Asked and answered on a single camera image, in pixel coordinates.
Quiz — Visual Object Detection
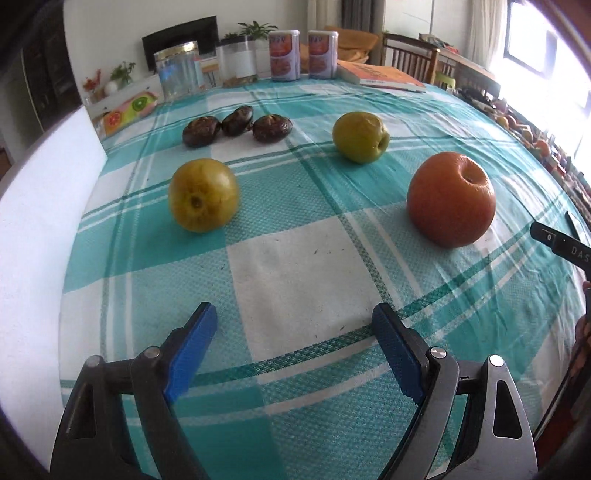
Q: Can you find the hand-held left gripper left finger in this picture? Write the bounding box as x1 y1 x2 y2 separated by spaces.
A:
51 302 218 480

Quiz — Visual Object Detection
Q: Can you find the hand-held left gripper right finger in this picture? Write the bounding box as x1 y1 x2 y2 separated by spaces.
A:
372 302 539 480

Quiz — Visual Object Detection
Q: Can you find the person's right hand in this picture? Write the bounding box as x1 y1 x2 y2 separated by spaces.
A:
574 281 591 352

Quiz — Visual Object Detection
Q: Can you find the row of assorted fruit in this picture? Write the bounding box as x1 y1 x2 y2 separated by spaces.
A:
493 98 591 206

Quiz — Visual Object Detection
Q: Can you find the orange-red apple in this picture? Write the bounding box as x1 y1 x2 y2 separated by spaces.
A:
407 152 497 249

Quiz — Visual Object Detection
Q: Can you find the teal checked tablecloth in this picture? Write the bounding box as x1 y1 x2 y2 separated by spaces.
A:
59 76 586 480

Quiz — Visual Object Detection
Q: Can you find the yellow-green apple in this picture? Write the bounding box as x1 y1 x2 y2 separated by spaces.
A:
168 158 240 233

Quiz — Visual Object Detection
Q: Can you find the wooden side table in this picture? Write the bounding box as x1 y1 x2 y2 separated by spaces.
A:
438 45 502 95

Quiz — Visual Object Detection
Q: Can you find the window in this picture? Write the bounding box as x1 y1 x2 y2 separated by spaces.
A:
505 0 591 77

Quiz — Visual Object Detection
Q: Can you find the dark brown shiitake mushroom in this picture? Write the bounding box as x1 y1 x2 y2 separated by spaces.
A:
222 106 254 137
252 115 293 142
183 116 220 148

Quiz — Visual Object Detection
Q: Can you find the wrinkled green apple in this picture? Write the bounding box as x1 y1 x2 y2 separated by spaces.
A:
332 111 390 164

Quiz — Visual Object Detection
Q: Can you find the wooden chair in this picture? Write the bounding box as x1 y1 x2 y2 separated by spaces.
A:
382 32 442 86

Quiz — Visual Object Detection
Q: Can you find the orange book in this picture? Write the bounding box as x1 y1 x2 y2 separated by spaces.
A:
337 60 427 93

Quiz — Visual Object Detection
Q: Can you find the fruit-print packet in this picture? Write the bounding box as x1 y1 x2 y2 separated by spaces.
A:
93 90 160 138

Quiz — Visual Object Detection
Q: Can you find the clear jar with gold lid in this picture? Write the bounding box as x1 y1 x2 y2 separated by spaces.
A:
154 41 204 101

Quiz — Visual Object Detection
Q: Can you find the small plant in white pot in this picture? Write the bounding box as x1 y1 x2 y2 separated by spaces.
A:
104 61 137 96

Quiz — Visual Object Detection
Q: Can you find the red flower decoration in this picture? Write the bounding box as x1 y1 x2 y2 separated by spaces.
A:
82 69 103 104

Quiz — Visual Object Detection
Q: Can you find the clear jar with white label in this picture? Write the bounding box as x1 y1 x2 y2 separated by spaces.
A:
217 39 259 88

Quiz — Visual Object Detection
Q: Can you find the orange cushion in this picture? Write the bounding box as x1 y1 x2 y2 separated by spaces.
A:
322 25 383 64

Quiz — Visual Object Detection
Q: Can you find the grey curtain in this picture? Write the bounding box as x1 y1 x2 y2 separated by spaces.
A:
341 0 385 34

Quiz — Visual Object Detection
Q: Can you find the orange labelled tin can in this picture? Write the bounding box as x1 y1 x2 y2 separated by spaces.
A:
269 30 302 83
308 30 339 79

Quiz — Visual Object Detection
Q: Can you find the black television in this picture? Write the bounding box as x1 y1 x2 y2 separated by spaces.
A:
141 16 219 73

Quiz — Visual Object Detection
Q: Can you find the green potted plant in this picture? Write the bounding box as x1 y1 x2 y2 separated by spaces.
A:
238 20 279 43

